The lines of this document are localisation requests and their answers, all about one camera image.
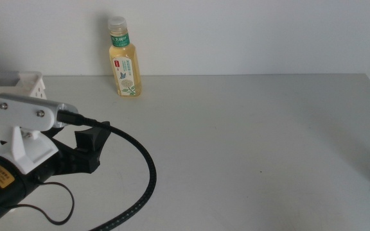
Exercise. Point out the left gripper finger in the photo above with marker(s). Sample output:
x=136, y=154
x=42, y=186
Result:
x=92, y=136
x=55, y=132

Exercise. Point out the yellow tea bottle green label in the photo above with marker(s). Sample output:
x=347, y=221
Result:
x=125, y=70

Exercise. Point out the white perforated plastic basket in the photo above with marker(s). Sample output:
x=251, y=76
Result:
x=27, y=78

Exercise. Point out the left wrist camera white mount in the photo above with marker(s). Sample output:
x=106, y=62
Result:
x=18, y=112

